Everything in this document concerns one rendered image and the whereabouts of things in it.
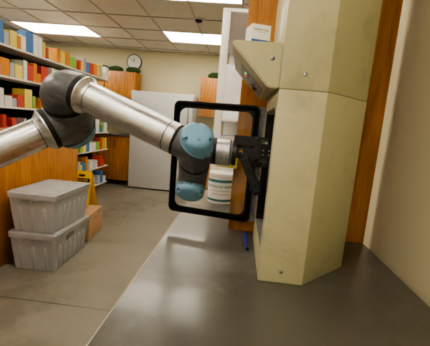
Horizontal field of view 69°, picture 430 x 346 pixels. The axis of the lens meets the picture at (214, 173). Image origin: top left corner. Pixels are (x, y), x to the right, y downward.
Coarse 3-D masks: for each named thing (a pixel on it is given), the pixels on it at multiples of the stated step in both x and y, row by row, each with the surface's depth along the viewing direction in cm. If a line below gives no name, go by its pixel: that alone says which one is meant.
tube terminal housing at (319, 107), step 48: (288, 0) 69; (336, 0) 67; (288, 48) 69; (336, 48) 69; (288, 96) 71; (336, 96) 73; (288, 144) 72; (336, 144) 76; (288, 192) 74; (336, 192) 81; (288, 240) 76; (336, 240) 85
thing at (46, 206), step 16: (16, 192) 246; (32, 192) 250; (48, 192) 254; (64, 192) 256; (80, 192) 286; (16, 208) 249; (32, 208) 247; (48, 208) 246; (64, 208) 262; (80, 208) 292; (16, 224) 252; (32, 224) 251; (48, 224) 250; (64, 224) 268
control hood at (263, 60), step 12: (240, 48) 70; (252, 48) 70; (264, 48) 70; (276, 48) 70; (240, 60) 78; (252, 60) 70; (264, 60) 70; (276, 60) 70; (240, 72) 95; (252, 72) 74; (264, 72) 71; (276, 72) 70; (264, 84) 73; (276, 84) 71; (264, 96) 91
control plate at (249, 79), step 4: (244, 68) 81; (244, 72) 86; (244, 76) 93; (248, 76) 85; (248, 80) 91; (252, 80) 84; (248, 84) 99; (252, 84) 90; (256, 84) 83; (256, 88) 87; (260, 88) 82; (256, 92) 94; (260, 92) 87
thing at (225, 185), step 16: (192, 112) 108; (208, 112) 106; (224, 112) 105; (240, 112) 104; (224, 128) 106; (240, 128) 104; (176, 176) 113; (208, 176) 109; (224, 176) 108; (240, 176) 106; (208, 192) 110; (224, 192) 109; (240, 192) 107; (208, 208) 111; (224, 208) 109; (240, 208) 108
